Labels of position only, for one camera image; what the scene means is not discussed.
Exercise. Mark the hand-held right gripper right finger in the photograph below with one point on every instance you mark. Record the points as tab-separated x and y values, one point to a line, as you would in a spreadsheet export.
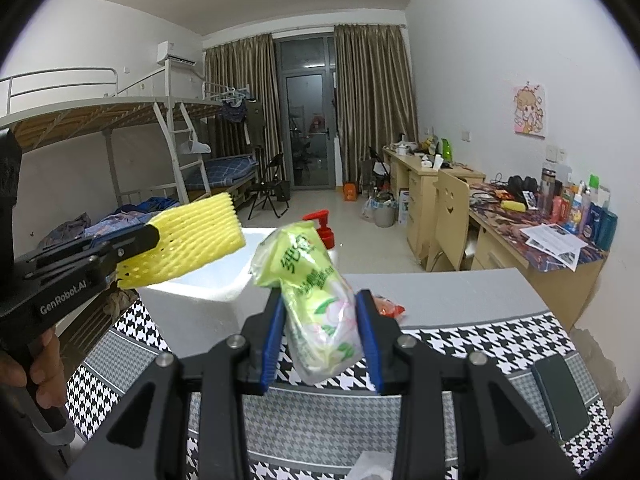
367	345

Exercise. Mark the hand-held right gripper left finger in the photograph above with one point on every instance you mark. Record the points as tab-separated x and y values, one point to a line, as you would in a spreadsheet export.
272	350

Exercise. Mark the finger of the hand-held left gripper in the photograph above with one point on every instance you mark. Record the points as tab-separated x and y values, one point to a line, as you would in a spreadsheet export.
135	240
75	247

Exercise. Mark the green tissue packet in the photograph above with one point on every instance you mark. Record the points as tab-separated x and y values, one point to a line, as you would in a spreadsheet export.
315	310

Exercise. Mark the yellow foam fruit net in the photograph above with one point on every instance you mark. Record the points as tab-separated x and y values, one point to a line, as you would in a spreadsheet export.
195	240

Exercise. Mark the white foam box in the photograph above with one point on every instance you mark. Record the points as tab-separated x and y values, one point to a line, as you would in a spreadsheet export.
200	305

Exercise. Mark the white face mask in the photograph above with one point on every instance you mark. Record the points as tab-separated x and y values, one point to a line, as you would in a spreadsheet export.
372	467

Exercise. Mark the person's left hand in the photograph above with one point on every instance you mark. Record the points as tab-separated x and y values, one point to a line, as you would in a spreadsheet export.
47	370

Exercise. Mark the grey purple clothes pile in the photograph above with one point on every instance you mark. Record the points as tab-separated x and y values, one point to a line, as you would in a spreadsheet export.
65	230

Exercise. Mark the blue orange striped quilt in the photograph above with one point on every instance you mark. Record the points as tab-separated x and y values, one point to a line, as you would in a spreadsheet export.
117	224

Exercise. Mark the blue clothes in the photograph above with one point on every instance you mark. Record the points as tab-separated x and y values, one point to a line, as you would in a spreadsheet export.
150	205

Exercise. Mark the orange snack packet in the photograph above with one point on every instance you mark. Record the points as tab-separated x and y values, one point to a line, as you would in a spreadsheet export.
390	307

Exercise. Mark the beige cloth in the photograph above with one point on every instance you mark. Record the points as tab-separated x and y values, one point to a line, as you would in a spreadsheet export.
122	305

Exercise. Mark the houndstooth grey tablecloth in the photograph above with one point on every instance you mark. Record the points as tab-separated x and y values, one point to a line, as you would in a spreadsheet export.
450	337

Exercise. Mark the white bunk ladder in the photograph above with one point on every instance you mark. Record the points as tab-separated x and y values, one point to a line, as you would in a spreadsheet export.
192	175

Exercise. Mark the blue plaid bedding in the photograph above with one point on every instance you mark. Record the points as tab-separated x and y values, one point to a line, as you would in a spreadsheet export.
230	169

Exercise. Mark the white red pump bottle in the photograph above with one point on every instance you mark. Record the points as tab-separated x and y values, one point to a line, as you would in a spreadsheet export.
322	227

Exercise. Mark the metal bunk bed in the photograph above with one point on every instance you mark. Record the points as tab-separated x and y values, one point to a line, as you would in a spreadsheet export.
65	120
220	95

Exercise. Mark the grey bucket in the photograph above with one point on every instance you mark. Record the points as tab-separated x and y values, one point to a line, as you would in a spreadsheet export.
385	215

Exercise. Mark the white blue carton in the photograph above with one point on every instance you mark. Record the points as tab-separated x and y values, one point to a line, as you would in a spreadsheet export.
404	206

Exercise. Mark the black folding chair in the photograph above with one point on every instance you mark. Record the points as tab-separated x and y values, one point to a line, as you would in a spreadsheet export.
270	187

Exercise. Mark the orange box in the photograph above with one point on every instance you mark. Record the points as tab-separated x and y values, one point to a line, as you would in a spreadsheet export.
349	192

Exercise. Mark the wooden smiley chair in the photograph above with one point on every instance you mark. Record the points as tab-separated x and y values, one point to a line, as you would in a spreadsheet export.
450	215

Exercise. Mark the light wooden desk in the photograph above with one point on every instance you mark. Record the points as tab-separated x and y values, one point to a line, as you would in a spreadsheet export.
417	195

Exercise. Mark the dark hanging garment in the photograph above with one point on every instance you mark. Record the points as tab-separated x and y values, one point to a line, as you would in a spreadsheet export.
234	110

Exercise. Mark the olive hanging jacket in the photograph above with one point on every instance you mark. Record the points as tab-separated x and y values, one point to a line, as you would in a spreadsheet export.
254	122

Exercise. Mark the brown curtain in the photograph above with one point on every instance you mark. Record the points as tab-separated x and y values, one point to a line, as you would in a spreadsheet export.
235	80
375	105

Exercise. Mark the white air conditioner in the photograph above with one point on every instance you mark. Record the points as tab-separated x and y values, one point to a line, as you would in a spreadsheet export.
175	52

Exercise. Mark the wooden desk with printed mat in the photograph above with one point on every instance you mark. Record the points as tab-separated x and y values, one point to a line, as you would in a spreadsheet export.
550	280

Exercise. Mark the black smartphone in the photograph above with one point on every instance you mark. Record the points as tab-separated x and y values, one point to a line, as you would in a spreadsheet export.
560	395

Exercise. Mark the yellow desk item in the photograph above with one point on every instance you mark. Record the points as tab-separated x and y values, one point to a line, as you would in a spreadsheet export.
512	206

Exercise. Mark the green desk lamp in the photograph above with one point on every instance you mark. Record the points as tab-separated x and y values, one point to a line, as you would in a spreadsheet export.
446	150

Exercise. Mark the printed paper sheets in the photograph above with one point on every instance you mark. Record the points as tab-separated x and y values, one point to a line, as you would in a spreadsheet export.
552	242

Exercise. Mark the glass balcony door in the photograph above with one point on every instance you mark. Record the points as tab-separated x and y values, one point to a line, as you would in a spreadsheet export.
305	110

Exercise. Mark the black headphones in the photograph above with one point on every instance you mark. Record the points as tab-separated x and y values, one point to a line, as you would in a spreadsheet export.
520	187

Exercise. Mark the row of toiletry bottles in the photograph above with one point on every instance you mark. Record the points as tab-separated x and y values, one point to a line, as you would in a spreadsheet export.
592	220

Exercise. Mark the white wall socket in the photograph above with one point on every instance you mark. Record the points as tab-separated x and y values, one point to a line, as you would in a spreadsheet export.
555	154

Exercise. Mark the pink cartoon wall poster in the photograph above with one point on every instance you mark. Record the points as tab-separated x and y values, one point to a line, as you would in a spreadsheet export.
530	110

